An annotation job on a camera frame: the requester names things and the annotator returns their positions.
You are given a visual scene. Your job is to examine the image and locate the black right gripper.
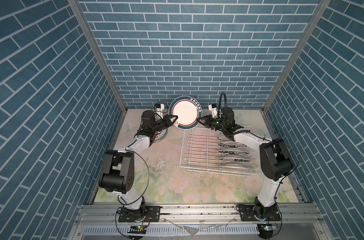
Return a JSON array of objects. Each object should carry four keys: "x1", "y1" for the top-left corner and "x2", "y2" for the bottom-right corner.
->
[{"x1": 196, "y1": 115, "x2": 227, "y2": 132}]

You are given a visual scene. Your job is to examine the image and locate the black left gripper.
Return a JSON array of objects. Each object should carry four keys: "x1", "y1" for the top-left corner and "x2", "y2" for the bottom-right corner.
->
[{"x1": 150, "y1": 115, "x2": 177, "y2": 134}]

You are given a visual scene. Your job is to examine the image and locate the dark green rim plate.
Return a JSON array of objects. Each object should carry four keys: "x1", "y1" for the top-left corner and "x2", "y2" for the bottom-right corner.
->
[{"x1": 169, "y1": 96, "x2": 203, "y2": 130}]

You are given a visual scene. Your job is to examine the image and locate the white wire dish rack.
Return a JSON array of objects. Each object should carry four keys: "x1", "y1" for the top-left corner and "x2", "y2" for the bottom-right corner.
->
[{"x1": 179, "y1": 128, "x2": 262, "y2": 177}]

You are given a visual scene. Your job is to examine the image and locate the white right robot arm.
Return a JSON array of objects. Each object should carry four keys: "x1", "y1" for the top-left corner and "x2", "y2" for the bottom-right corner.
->
[{"x1": 197, "y1": 115, "x2": 295, "y2": 221}]

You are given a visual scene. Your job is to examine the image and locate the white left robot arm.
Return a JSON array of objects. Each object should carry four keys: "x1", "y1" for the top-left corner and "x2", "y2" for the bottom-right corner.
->
[{"x1": 98, "y1": 110, "x2": 178, "y2": 222}]

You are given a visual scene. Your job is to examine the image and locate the small plate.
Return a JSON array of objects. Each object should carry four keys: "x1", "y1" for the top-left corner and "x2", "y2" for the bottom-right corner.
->
[
  {"x1": 218, "y1": 142, "x2": 247, "y2": 149},
  {"x1": 220, "y1": 164, "x2": 251, "y2": 171},
  {"x1": 220, "y1": 156, "x2": 250, "y2": 163},
  {"x1": 219, "y1": 150, "x2": 249, "y2": 156},
  {"x1": 217, "y1": 135, "x2": 233, "y2": 142}
]

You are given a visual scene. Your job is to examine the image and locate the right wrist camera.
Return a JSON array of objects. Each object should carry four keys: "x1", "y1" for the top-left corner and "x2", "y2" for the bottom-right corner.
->
[{"x1": 208, "y1": 104, "x2": 220, "y2": 118}]

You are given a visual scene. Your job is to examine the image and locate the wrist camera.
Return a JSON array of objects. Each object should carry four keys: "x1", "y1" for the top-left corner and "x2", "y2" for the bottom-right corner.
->
[
  {"x1": 208, "y1": 104, "x2": 220, "y2": 118},
  {"x1": 153, "y1": 102, "x2": 168, "y2": 118}
]

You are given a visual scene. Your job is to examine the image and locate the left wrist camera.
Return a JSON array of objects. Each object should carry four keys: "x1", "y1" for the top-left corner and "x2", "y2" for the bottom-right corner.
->
[{"x1": 153, "y1": 102, "x2": 168, "y2": 118}]

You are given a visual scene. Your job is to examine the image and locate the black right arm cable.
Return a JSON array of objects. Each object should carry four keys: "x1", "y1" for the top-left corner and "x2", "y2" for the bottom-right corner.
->
[{"x1": 217, "y1": 92, "x2": 261, "y2": 142}]

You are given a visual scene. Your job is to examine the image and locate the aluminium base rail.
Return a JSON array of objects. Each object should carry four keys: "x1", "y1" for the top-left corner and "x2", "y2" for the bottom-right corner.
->
[{"x1": 75, "y1": 203, "x2": 323, "y2": 226}]

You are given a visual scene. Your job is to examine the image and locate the aluminium left corner post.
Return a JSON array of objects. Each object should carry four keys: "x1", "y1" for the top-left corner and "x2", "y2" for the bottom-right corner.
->
[{"x1": 68, "y1": 0, "x2": 127, "y2": 114}]

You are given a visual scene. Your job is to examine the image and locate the aluminium corner post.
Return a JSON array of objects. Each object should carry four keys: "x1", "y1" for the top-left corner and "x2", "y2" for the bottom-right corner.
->
[
  {"x1": 68, "y1": 0, "x2": 127, "y2": 114},
  {"x1": 262, "y1": 0, "x2": 331, "y2": 113}
]

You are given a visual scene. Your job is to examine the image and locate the aluminium right corner post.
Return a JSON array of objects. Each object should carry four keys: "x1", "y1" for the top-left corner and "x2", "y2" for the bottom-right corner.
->
[{"x1": 262, "y1": 0, "x2": 331, "y2": 113}]

